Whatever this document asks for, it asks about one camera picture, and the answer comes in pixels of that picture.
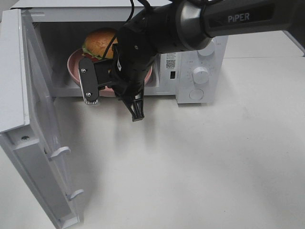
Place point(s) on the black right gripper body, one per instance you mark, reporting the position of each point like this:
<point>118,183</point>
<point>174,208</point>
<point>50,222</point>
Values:
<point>133,56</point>

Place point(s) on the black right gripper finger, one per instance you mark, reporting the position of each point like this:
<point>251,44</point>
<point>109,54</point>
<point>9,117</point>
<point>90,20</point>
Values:
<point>135,103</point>

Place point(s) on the burger with lettuce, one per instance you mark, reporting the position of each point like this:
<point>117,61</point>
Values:
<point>96,42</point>

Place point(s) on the pink round plate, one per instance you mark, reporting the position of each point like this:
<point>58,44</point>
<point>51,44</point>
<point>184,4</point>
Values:
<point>73,66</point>

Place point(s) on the round white door button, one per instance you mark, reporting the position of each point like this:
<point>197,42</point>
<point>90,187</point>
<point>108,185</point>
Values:
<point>196,94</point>

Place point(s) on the white microwave door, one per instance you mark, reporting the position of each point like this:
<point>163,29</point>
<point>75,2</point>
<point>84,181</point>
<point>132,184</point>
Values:
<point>29,132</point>

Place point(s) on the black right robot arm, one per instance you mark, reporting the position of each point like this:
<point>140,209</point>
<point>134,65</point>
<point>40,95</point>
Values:
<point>188,25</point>

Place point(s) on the white warning label sticker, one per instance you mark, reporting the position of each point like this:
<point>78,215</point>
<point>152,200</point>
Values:
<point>170,61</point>

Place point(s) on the lower white microwave knob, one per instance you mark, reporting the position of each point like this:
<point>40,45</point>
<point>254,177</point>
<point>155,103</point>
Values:
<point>200,75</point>

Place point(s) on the white microwave knob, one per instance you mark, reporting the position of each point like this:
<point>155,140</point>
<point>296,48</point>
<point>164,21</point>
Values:
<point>208,50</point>
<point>200,75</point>

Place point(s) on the white microwave oven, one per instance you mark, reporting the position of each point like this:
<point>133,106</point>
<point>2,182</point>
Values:
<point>59,27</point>

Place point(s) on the upper white microwave knob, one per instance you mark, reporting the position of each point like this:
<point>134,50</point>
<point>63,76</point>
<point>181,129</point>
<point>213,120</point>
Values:
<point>208,50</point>

